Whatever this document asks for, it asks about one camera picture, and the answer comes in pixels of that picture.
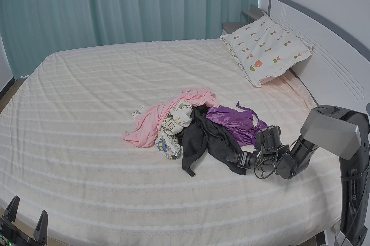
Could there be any white printed garment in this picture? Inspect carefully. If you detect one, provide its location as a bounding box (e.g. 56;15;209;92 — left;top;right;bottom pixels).
132;100;193;160

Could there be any pink garment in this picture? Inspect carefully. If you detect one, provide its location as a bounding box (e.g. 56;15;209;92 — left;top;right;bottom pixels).
123;87;217;149

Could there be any bed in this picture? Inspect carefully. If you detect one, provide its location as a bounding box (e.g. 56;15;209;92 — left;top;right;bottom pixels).
0;0;370;246

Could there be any white printed pillow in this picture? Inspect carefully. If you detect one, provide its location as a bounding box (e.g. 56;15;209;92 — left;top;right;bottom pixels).
220;14;315;87

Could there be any purple garment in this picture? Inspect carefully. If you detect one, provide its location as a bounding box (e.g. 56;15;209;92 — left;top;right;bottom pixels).
206;100;269;148

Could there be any grey bedside table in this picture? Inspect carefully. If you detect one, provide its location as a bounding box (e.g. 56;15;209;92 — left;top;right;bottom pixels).
222;5;268;36

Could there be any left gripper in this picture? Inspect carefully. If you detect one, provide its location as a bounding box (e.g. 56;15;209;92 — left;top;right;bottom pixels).
0;196;48;246

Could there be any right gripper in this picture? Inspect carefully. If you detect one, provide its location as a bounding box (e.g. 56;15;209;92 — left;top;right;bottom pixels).
226;150;261;175

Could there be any black polo shirt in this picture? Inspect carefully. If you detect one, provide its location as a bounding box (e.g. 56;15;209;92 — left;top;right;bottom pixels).
181;105;250;178

